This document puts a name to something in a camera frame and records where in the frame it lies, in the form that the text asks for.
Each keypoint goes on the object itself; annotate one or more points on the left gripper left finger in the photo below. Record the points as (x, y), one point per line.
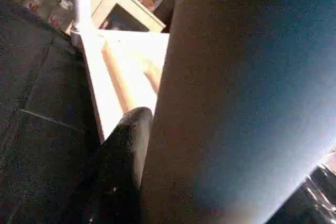
(118, 177)

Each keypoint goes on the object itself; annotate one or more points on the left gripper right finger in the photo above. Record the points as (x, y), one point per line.
(310, 198)

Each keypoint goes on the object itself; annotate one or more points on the white plastic table top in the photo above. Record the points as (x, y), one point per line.
(126, 72)

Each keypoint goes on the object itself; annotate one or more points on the black work mat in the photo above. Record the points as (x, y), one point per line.
(37, 103)

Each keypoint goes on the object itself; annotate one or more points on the white glass-door cabinet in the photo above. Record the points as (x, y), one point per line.
(113, 3)

